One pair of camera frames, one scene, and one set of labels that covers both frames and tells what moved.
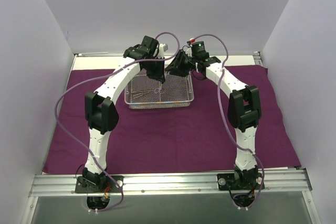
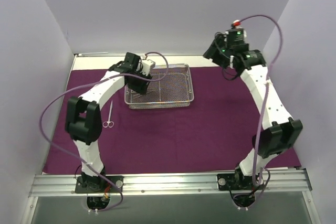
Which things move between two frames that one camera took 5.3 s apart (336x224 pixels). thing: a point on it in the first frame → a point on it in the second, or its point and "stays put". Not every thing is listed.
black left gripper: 155,69 → 138,84
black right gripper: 180,63 → 210,52
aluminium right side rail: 257,58 stays put
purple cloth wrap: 200,140 stays put
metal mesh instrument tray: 142,92 stays put
